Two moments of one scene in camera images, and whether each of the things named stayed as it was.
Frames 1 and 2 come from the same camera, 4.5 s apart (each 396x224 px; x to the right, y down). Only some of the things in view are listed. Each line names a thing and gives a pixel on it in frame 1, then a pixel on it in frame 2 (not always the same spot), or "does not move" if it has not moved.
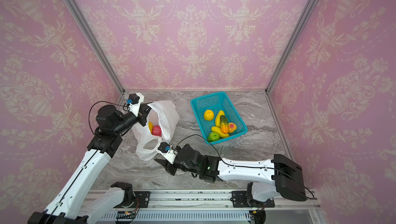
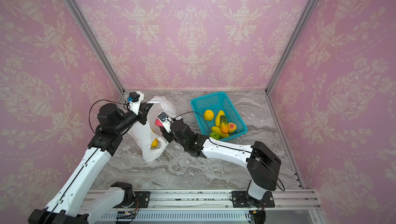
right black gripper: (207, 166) to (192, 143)
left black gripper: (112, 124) does not move
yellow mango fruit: (150, 126) to (154, 143)
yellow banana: (217, 118) does not move
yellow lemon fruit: (209, 115) does not move
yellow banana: (218, 129) does not move
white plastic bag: (162, 113) does not move
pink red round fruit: (157, 130) to (158, 123)
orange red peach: (231, 127) does not move
